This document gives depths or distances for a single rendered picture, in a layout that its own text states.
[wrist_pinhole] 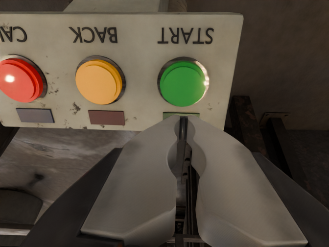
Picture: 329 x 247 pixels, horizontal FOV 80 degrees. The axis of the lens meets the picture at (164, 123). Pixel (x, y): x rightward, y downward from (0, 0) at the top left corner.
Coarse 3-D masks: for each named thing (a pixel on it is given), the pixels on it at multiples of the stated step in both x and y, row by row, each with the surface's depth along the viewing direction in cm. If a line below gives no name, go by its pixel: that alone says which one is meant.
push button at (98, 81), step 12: (96, 60) 17; (84, 72) 17; (96, 72) 17; (108, 72) 17; (84, 84) 17; (96, 84) 17; (108, 84) 17; (120, 84) 18; (84, 96) 18; (96, 96) 18; (108, 96) 18
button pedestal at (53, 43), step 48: (96, 0) 22; (144, 0) 21; (0, 48) 17; (48, 48) 17; (96, 48) 17; (144, 48) 17; (192, 48) 16; (0, 96) 20; (48, 96) 19; (144, 96) 19
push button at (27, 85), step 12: (12, 60) 17; (0, 72) 17; (12, 72) 17; (24, 72) 17; (36, 72) 18; (0, 84) 18; (12, 84) 18; (24, 84) 18; (36, 84) 18; (12, 96) 18; (24, 96) 18; (36, 96) 19
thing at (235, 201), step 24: (192, 120) 11; (192, 144) 11; (216, 144) 9; (240, 144) 9; (216, 168) 8; (240, 168) 8; (216, 192) 7; (240, 192) 7; (264, 192) 7; (216, 216) 6; (240, 216) 6; (264, 216) 6; (288, 216) 6; (216, 240) 6; (240, 240) 6; (264, 240) 5; (288, 240) 5
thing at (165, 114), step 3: (165, 114) 19; (168, 114) 19; (171, 114) 19; (174, 114) 19; (177, 114) 19; (180, 114) 19; (183, 114) 19; (186, 114) 19; (189, 114) 19; (192, 114) 19; (195, 114) 19; (198, 114) 19; (165, 117) 20; (198, 117) 19
